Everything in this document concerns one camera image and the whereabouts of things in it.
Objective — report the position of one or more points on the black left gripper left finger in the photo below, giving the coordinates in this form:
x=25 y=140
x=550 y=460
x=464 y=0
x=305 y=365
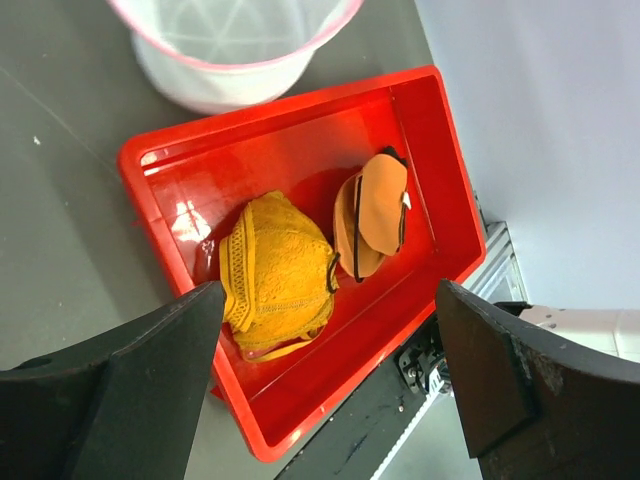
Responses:
x=124 y=404

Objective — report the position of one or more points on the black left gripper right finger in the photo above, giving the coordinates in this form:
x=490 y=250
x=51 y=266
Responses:
x=532 y=404

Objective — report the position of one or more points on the yellow lace bra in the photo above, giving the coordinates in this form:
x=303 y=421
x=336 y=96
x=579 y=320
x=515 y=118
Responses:
x=279 y=275

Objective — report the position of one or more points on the orange smooth bra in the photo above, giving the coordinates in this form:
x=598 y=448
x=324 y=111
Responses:
x=369 y=215

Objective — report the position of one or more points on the white mesh laundry bag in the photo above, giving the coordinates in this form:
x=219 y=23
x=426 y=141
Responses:
x=214 y=57

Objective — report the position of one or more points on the red plastic tray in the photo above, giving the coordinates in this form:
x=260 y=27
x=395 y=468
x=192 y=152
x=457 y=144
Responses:
x=191 y=181

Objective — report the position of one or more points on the aluminium frame rail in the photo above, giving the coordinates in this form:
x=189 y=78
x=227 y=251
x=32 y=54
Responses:
x=431 y=444

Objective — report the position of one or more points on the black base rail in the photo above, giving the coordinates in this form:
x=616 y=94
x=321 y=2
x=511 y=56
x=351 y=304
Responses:
x=357 y=437

